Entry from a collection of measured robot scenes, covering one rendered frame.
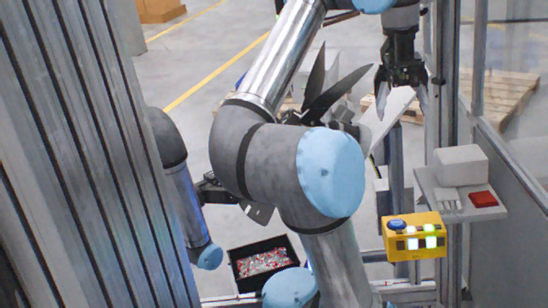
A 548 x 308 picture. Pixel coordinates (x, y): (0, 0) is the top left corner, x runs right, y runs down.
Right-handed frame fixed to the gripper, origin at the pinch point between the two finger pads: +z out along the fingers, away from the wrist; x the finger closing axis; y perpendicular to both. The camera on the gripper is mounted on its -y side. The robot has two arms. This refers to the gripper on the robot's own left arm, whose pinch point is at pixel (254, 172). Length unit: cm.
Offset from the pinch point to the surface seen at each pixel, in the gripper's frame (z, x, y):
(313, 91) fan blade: 41.6, -10.1, 18.9
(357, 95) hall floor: 253, 93, 242
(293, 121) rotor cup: 23.5, -7.0, 8.1
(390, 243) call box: 14.6, 17.3, -40.5
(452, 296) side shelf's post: 70, 86, -12
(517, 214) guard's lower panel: 74, 39, -39
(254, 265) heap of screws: -6.3, 33.5, 4.4
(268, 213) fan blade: 6.7, 21.6, 9.9
